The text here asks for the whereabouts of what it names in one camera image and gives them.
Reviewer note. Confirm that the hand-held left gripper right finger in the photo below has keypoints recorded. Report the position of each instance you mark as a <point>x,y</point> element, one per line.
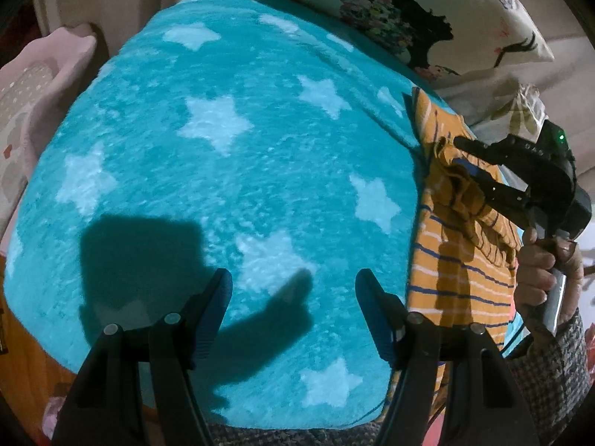
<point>372,309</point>

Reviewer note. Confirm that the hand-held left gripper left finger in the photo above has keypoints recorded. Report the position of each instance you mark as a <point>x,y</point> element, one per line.
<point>218,309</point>

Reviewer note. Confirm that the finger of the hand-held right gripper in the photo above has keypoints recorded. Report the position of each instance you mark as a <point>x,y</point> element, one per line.
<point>492,151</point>
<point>499,193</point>

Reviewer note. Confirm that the orange striped shirt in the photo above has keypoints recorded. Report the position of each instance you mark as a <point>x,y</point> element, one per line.
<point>458,260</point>

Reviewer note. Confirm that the person's right forearm checkered sleeve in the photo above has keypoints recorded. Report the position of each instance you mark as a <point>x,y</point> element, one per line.
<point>551,381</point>

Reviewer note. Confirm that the person's right hand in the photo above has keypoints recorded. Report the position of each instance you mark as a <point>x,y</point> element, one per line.
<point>532,278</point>

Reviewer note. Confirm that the white floral pillow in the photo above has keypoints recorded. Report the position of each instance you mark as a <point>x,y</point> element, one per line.
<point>502,107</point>

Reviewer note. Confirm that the blue star printed blanket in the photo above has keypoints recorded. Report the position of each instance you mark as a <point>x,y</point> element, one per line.
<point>232,172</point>

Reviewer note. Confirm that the white eyelash printed pillow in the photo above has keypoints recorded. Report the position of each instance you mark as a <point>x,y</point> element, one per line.
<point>418,18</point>

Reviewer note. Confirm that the pink cushion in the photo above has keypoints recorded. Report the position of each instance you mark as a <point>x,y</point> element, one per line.
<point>37,102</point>

